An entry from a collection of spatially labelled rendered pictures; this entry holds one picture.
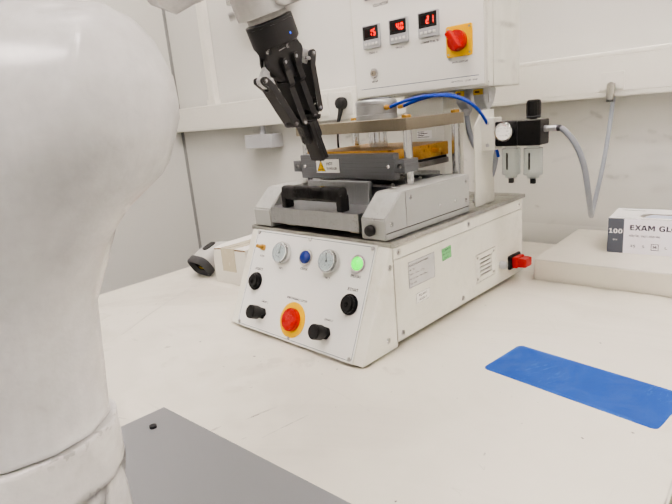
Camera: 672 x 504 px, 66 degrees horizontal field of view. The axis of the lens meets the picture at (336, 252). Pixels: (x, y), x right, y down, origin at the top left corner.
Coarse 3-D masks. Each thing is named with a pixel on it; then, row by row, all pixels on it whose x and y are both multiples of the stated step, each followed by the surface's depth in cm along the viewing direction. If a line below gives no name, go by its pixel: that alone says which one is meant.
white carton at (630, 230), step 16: (624, 208) 116; (640, 208) 115; (608, 224) 109; (624, 224) 107; (640, 224) 105; (656, 224) 104; (608, 240) 110; (624, 240) 108; (640, 240) 106; (656, 240) 104
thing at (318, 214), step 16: (352, 192) 91; (368, 192) 89; (272, 208) 97; (288, 208) 94; (304, 208) 92; (320, 208) 90; (336, 208) 89; (352, 208) 88; (288, 224) 98; (304, 224) 92; (320, 224) 89; (336, 224) 86; (352, 224) 84
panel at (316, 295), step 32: (256, 256) 100; (352, 256) 83; (256, 288) 97; (288, 288) 92; (320, 288) 87; (352, 288) 82; (256, 320) 96; (320, 320) 85; (352, 320) 81; (320, 352) 84; (352, 352) 80
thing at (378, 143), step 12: (372, 132) 99; (384, 132) 99; (372, 144) 99; (384, 144) 99; (396, 144) 102; (420, 144) 96; (432, 144) 96; (444, 144) 99; (420, 156) 94; (432, 156) 96; (444, 156) 100
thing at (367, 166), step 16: (304, 160) 101; (336, 160) 95; (352, 160) 93; (368, 160) 90; (384, 160) 88; (400, 160) 85; (416, 160) 87; (304, 176) 102; (320, 176) 99; (336, 176) 96; (352, 176) 94; (368, 176) 91; (384, 176) 88
